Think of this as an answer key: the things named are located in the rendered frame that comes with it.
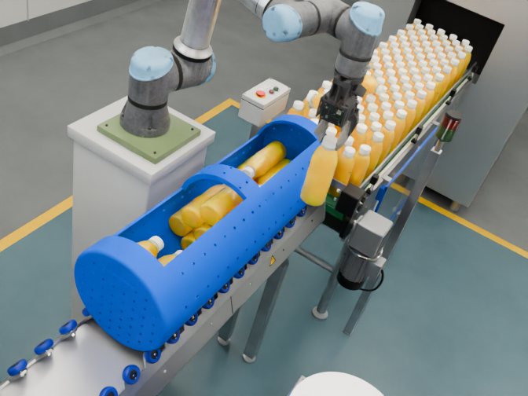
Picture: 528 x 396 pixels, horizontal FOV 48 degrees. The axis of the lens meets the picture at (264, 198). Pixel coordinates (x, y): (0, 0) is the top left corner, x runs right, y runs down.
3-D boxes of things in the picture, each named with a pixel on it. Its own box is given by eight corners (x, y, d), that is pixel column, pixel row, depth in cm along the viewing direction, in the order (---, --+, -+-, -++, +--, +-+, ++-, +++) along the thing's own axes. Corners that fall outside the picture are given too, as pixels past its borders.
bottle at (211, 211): (193, 214, 161) (232, 185, 175) (211, 232, 161) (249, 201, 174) (203, 199, 156) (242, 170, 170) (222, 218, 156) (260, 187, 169)
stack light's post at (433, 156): (342, 331, 288) (430, 149, 220) (346, 326, 291) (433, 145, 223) (349, 336, 287) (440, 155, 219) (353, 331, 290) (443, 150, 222)
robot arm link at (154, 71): (119, 89, 174) (122, 47, 166) (156, 80, 183) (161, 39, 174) (142, 110, 168) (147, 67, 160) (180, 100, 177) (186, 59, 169)
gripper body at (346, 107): (313, 118, 141) (326, 72, 134) (328, 105, 148) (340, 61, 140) (342, 131, 139) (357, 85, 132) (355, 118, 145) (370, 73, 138)
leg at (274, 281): (240, 358, 264) (271, 261, 225) (247, 350, 268) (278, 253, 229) (251, 365, 262) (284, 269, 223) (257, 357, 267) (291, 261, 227)
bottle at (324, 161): (317, 211, 158) (335, 154, 147) (294, 199, 160) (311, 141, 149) (328, 200, 163) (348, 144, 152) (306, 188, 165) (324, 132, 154)
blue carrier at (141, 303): (71, 308, 151) (74, 228, 133) (254, 166, 214) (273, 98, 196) (157, 373, 142) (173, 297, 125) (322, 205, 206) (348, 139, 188)
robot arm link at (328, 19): (293, -10, 131) (330, 10, 126) (326, -14, 138) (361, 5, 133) (286, 24, 136) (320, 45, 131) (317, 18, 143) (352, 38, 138)
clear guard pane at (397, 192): (346, 274, 253) (386, 187, 223) (410, 192, 310) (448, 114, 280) (348, 274, 253) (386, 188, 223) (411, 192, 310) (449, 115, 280)
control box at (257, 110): (237, 115, 228) (242, 93, 221) (264, 98, 242) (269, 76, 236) (258, 127, 225) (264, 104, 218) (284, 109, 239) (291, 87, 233)
